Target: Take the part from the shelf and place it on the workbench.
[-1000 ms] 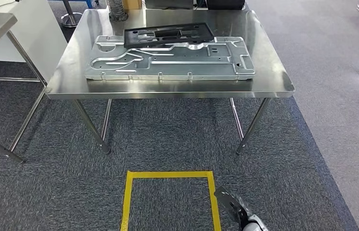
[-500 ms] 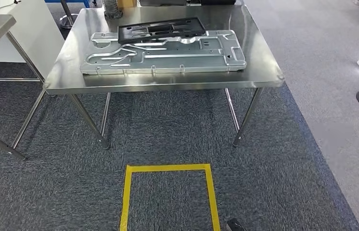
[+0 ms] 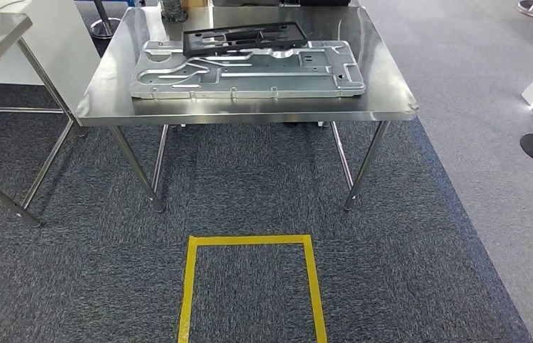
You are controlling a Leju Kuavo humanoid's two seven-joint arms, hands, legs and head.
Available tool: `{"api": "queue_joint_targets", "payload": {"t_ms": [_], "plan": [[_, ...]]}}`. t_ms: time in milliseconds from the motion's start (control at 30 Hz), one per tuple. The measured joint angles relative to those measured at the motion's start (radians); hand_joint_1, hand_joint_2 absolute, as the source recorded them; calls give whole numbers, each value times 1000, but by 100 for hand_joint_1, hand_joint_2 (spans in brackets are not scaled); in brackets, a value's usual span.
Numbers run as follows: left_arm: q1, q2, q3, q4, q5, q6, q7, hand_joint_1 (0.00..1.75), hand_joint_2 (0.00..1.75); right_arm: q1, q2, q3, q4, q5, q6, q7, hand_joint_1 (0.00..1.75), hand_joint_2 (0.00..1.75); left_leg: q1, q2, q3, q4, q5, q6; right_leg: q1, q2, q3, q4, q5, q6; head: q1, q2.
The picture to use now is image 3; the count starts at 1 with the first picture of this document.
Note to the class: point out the black plastic mounting panel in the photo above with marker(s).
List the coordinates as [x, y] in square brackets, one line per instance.
[200, 47]

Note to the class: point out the stainless steel workbench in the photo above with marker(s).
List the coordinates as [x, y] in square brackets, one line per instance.
[115, 94]

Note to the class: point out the stamped grey metal plate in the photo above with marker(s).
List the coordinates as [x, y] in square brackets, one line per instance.
[257, 78]

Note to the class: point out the white cabinet box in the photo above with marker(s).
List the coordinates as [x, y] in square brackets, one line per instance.
[67, 47]

